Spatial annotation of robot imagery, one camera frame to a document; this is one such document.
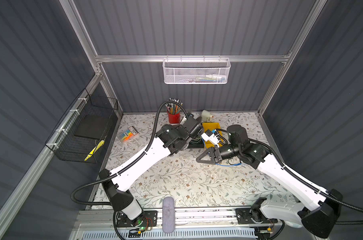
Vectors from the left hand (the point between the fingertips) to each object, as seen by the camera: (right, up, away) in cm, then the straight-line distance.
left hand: (177, 132), depth 72 cm
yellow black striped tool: (-39, -8, -3) cm, 40 cm away
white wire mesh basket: (+14, +49, +52) cm, 73 cm away
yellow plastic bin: (+23, +3, +32) cm, 40 cm away
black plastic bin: (+11, -8, +28) cm, 31 cm away
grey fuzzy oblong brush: (-4, -40, +1) cm, 40 cm away
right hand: (+10, -13, -11) cm, 19 cm away
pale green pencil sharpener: (+20, +11, +39) cm, 45 cm away
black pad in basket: (-42, +3, +1) cm, 42 cm away
